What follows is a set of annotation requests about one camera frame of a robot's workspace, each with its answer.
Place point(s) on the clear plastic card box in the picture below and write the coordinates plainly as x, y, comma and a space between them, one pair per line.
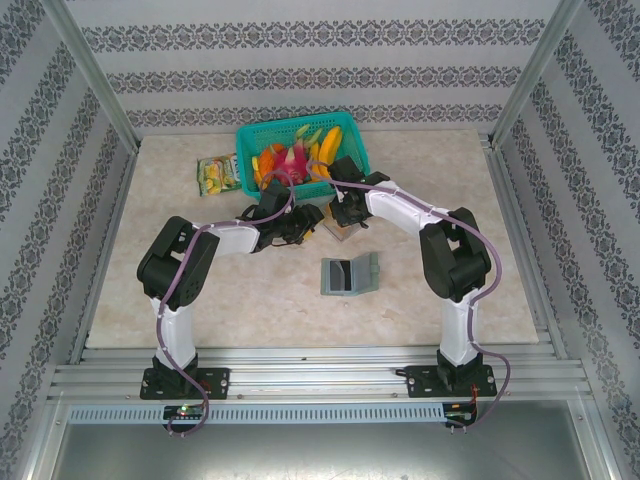
345, 236

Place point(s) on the grey-green card holder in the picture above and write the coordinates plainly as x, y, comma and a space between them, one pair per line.
365, 275

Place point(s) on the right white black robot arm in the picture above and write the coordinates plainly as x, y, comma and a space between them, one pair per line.
400, 210

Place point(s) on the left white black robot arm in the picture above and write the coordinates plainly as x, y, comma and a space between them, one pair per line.
235, 240

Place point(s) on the long yellow orange fruit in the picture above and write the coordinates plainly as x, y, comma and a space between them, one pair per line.
330, 145

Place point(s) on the pink dragon fruit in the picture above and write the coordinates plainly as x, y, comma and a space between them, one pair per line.
290, 160

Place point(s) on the teal plastic basket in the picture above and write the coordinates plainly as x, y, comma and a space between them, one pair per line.
250, 150

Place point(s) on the yellow green snack bag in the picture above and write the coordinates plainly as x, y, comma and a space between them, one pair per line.
217, 175

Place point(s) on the small controller circuit board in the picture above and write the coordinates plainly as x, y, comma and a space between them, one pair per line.
462, 412
185, 411

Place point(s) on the aluminium mounting rail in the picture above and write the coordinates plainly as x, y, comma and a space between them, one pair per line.
310, 375

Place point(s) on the aluminium table side rail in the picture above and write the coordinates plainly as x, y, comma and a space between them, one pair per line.
527, 260

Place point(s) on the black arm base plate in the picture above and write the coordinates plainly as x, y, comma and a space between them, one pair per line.
215, 385
420, 382

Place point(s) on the aluminium frame post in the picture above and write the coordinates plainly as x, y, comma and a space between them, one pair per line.
535, 75
92, 75

